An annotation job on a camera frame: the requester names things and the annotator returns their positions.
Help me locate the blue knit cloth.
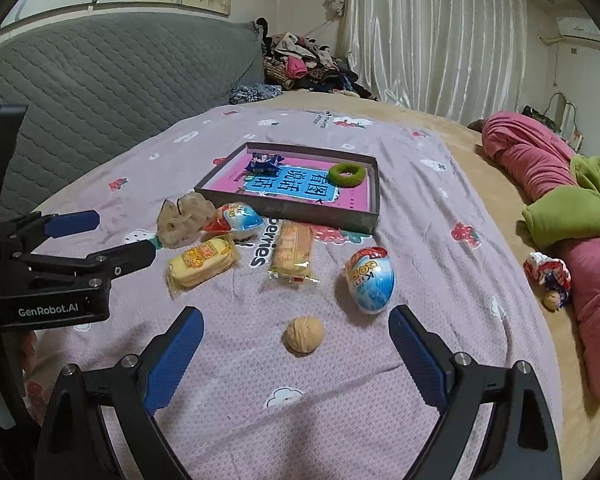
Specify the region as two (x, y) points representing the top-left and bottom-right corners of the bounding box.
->
(228, 83), (283, 107)

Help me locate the clear biscuit packet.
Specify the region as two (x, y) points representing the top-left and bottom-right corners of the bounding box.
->
(266, 220), (321, 285)

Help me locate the yellow cracker packet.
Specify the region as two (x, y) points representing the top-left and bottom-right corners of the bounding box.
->
(167, 234), (242, 293)

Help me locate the green fuzzy ring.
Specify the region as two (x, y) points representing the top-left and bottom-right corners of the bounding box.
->
(328, 162), (368, 186)

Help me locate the walnut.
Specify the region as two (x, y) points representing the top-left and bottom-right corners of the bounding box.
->
(285, 316), (326, 357)

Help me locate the grey quilted headboard cover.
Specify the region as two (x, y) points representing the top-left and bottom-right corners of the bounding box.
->
(0, 12), (266, 226)

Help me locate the blue snack packet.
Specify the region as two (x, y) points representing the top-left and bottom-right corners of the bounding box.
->
(245, 152), (285, 175)

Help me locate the pile of clothes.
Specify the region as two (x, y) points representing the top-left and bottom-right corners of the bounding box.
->
(252, 17), (381, 101)

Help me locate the pink quilt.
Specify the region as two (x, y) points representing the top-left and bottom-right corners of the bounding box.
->
(467, 110), (600, 401)

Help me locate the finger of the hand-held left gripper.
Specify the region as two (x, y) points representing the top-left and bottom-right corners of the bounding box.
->
(0, 210), (101, 261)
(10, 239), (157, 291)

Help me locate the shallow grey cardboard box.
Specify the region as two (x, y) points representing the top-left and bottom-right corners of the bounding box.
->
(194, 142), (379, 235)

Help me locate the white air conditioner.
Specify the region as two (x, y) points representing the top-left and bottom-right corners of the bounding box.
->
(555, 16), (600, 51)

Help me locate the beige bed sheet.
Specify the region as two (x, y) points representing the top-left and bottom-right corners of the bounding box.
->
(280, 90), (600, 480)

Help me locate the red white snack packet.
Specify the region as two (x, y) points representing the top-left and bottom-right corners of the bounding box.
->
(524, 251), (572, 311)

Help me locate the green fleece blanket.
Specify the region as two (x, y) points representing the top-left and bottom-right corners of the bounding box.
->
(521, 155), (600, 251)

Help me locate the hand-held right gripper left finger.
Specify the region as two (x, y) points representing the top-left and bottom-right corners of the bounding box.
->
(34, 305), (206, 480)

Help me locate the beige plush hair clip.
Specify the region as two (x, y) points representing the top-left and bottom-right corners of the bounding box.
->
(156, 197), (216, 249)

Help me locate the black bag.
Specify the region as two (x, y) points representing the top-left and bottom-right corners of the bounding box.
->
(522, 106), (561, 128)

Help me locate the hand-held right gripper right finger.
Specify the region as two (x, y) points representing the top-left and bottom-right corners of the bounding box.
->
(387, 304), (566, 480)

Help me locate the white satin curtain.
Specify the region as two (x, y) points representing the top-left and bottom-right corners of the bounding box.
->
(337, 0), (528, 126)

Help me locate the purple strawberry print blanket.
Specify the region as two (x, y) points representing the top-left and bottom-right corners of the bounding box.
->
(22, 105), (563, 480)

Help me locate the small toy egg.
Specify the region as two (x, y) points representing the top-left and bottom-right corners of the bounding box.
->
(203, 202), (265, 241)

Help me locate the person's left hand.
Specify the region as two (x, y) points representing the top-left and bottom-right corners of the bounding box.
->
(20, 331), (38, 377)

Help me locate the large toy egg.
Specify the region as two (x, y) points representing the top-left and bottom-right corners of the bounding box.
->
(343, 246), (397, 316)

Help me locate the metal framed mirror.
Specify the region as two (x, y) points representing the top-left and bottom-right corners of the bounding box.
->
(545, 91), (583, 146)

